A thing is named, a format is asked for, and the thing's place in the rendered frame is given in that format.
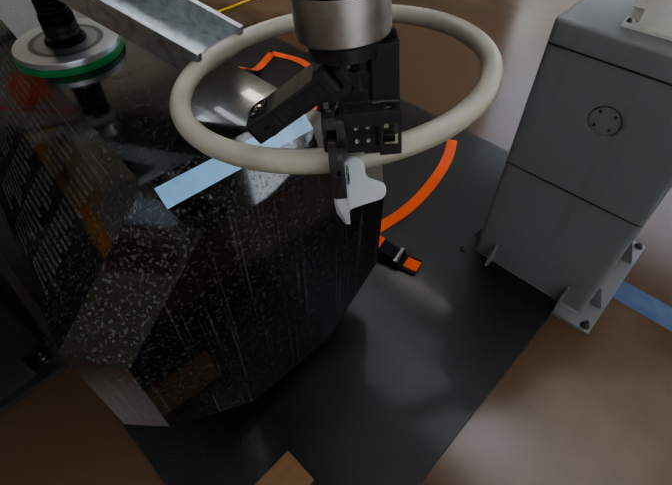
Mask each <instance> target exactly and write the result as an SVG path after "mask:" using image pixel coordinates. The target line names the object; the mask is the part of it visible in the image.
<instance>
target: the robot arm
mask: <svg viewBox="0 0 672 485"><path fill-rule="evenodd" d="M290 3H291V9H292V16H293V22H294V29H295V35H296V38H297V40H298V42H300V43H301V44H302V45H304V46H306V47H308V54H309V57H310V59H311V60H313V61H314V62H313V63H311V64H310V65H309V66H307V67H306V68H305V69H303V70H302V71H301V72H299V73H298V74H297V75H295V76H294V77H293V78H291V79H290V80H289V81H287V82H286V83H285V84H283V85H282V86H281V87H279V88H278V89H277V90H275V91H274V92H272V93H271V94H270V95H268V96H267V97H266V98H263V99H262V100H260V101H258V102H257V103H256V104H255V105H254V106H252V108H251V109H250V111H249V113H248V120H247V124H246V128H245V130H246V131H247V132H248V133H249V134H251V135H252V136H253V137H254V138H255V139H256V140H257V141H258V142H259V143H260V144H263V143H264V142H265V141H267V140H268V139H270V138H271V137H273V136H275V135H277V134H278V133H279V132H280V131H282V130H283V129H284V128H286V127H287V126H289V125H290V124H291V123H293V122H294V121H296V120H297V119H299V118H300V117H302V116H303V115H304V114H306V113H307V112H309V111H310V110H312V109H313V108H315V107H316V106H317V108H318V110H319V111H320V112H321V127H322V135H323V145H324V150H325V153H328V159H329V169H330V177H331V184H332V190H333V197H334V202H335V207H336V212H337V214H338V215H339V217H340V218H341V219H342V220H343V222H344V223H345V224H351V221H350V210H351V209H353V208H355V207H358V206H361V205H365V204H368V203H371V202H374V201H377V200H380V199H382V198H383V197H384V196H385V194H386V186H385V184H384V183H383V182H380V181H378V180H375V179H372V178H369V177H368V176H367V175H366V172H365V165H364V162H363V160H362V159H361V158H359V157H357V156H349V157H347V158H345V159H344V153H343V151H347V153H357V152H365V154H368V153H379V152H380V155H389V154H400V153H402V108H401V104H400V41H399V38H398V37H397V30H396V27H394V28H392V0H290ZM397 122H398V143H395V144H387V143H384V142H392V141H395V132H396V128H395V123H397ZM347 165H348V170H349V171H347V172H346V166H347ZM348 172H349V181H348Z"/></svg>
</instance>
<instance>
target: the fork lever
mask: <svg viewBox="0 0 672 485"><path fill-rule="evenodd" d="M59 1H60V2H62V3H64V4H66V5H67V6H69V7H71V8H73V9H74V10H76V11H78V12H80V13H81V14H83V15H85V16H87V17H88V18H90V19H92V20H94V21H95V22H97V23H99V24H100V25H102V26H104V27H106V28H107V29H109V30H111V31H113V32H114V33H116V34H118V35H120V36H121V37H123V38H125V39H127V40H128V41H130V42H132V43H134V44H135V45H137V46H139V47H141V48H142V49H144V50H146V51H148V52H149V53H151V54H153V55H155V56H156V57H158V58H160V59H161V60H163V61H165V62H167V63H168V64H170V65H172V66H174V67H175V68H177V69H179V70H181V71H183V69H184V68H185V67H186V66H187V65H188V64H189V63H190V62H191V61H195V62H197V63H198V62H201V61H202V52H203V51H204V50H206V49H207V48H209V47H210V46H212V45H213V44H215V43H216V42H218V41H220V40H222V39H223V38H225V37H227V36H229V35H231V34H237V35H238V36H240V35H241V34H243V25H242V24H240V23H238V22H236V21H234V20H232V19H231V18H229V17H227V16H225V15H223V14H221V13H220V12H218V11H216V10H214V9H212V8H210V7H209V6H207V5H205V4H203V3H201V2H199V1H198V0H59Z"/></svg>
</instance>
